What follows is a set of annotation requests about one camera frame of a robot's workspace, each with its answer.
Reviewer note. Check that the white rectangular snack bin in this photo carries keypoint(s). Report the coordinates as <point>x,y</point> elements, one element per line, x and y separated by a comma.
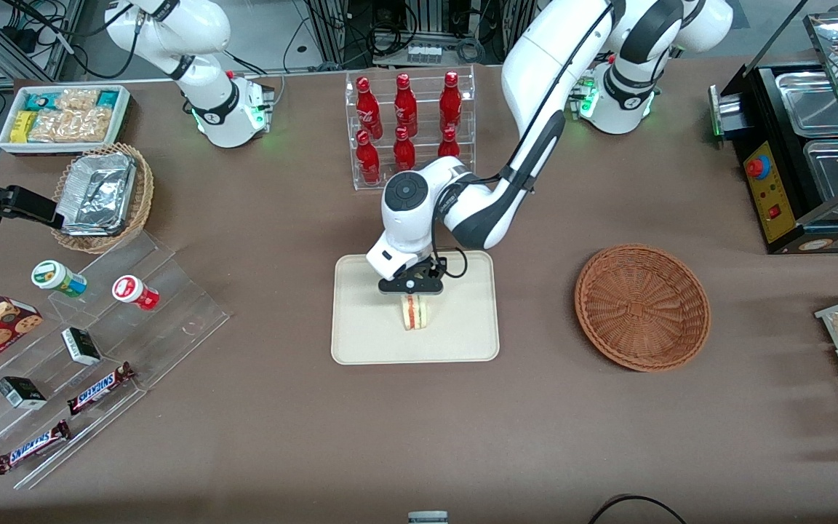
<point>122,116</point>

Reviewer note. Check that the Snickers chocolate bar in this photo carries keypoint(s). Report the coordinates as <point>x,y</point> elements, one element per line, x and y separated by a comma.
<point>32,447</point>
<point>99,388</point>

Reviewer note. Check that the red cola bottle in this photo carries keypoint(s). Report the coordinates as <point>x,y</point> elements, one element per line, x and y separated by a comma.
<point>404,153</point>
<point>450,102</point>
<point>368,109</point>
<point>405,105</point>
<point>368,161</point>
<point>449,144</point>

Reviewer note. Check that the large clear cracker bag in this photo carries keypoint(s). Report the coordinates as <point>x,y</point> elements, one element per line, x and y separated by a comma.
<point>73,125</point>

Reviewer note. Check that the yellow snack packet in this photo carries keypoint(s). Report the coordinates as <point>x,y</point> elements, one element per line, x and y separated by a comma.
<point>22,126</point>

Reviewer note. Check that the brown wicker basket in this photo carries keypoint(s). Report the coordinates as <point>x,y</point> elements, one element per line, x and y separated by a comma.
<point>641,309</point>

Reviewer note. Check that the triangular sandwich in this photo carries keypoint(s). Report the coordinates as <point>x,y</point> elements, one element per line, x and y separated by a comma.
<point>414,314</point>

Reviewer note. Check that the small black white box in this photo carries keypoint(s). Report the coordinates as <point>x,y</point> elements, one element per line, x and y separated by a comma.
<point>21,393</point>
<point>81,346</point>

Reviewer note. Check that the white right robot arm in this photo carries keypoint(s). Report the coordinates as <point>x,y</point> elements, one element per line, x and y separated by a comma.
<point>204,36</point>

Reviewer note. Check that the white power strip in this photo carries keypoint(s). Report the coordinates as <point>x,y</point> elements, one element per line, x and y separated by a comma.
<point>423,54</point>

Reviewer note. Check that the red lid snack cup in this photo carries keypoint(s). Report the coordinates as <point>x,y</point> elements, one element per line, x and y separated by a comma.
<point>132,291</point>

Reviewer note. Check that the aluminium frame rail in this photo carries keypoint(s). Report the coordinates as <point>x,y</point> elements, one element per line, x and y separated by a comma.
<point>4,40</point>

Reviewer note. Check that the cream plastic tray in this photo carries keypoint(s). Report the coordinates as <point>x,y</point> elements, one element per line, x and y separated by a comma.
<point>368,327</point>

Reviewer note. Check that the grey device edge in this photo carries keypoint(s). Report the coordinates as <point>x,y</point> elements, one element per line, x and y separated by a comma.
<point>428,517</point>

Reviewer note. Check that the small clear cracker bag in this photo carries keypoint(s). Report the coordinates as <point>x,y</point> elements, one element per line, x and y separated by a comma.
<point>77,99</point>

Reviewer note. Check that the light wicker basket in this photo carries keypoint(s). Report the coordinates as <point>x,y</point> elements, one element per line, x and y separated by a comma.
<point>142,196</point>

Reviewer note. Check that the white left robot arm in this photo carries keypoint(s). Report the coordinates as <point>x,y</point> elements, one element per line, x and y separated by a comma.
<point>535,109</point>

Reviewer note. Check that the silver foil packet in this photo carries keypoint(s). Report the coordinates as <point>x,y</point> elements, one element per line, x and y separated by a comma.
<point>99,161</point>
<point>95,200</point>

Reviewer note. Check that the black food warmer cabinet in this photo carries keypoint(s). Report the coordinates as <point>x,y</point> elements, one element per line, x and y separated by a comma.
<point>790,225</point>

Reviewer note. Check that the clear acrylic stepped stand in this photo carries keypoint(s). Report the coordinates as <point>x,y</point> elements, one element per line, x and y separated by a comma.
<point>172,291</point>

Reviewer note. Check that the clear acrylic bottle rack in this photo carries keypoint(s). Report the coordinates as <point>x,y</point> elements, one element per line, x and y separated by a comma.
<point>361,185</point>

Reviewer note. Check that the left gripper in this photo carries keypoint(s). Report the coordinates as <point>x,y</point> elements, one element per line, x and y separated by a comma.
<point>434,265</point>

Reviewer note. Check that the green lid snack cup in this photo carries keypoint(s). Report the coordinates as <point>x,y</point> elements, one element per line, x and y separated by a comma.
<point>52,275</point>

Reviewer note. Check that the teal snack packet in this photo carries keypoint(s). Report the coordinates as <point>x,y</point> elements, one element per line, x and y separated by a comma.
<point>108,98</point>
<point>41,100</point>

